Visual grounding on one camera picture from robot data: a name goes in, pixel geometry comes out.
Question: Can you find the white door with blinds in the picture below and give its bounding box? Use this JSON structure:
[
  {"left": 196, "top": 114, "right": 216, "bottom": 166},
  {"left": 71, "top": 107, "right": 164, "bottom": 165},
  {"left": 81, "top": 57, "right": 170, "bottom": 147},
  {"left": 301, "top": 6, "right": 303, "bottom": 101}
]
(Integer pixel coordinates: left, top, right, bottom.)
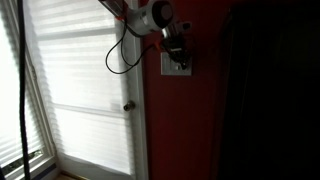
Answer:
[{"left": 23, "top": 0, "right": 149, "bottom": 180}]

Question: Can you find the white triple switch plate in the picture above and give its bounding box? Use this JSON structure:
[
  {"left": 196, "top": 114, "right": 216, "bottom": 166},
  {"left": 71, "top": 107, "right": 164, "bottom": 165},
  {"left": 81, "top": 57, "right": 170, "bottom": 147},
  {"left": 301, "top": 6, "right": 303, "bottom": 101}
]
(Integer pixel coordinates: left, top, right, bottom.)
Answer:
[{"left": 161, "top": 52, "right": 192, "bottom": 76}]

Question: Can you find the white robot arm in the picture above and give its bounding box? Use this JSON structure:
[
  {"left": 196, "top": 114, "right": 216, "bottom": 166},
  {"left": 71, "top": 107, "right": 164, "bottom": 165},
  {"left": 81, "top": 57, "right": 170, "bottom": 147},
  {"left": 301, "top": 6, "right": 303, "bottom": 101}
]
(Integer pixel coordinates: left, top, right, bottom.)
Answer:
[{"left": 98, "top": 0, "right": 192, "bottom": 70}]

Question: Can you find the metal door knob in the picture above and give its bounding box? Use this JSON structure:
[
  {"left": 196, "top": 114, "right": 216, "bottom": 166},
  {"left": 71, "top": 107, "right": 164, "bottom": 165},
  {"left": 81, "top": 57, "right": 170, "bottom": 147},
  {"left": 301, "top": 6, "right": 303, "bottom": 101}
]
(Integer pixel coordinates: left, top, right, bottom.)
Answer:
[{"left": 123, "top": 100, "right": 136, "bottom": 112}]

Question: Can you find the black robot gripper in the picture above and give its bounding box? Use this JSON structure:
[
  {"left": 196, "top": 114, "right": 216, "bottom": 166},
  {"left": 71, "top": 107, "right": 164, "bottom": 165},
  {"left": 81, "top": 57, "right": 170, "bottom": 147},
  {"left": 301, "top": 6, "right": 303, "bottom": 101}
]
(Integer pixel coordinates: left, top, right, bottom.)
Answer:
[{"left": 161, "top": 21, "right": 192, "bottom": 70}]

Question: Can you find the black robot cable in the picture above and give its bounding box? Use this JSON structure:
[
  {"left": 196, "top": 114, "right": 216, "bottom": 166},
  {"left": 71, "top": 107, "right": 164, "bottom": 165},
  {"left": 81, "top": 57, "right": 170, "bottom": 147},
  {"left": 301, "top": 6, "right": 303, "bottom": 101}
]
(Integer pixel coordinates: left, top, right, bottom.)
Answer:
[{"left": 105, "top": 19, "right": 158, "bottom": 75}]

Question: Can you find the white window blind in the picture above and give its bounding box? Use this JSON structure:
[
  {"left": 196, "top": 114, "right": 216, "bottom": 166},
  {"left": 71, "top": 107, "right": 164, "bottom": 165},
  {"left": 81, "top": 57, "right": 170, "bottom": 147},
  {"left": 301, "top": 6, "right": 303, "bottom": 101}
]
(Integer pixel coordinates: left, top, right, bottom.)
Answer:
[{"left": 0, "top": 7, "right": 44, "bottom": 167}]

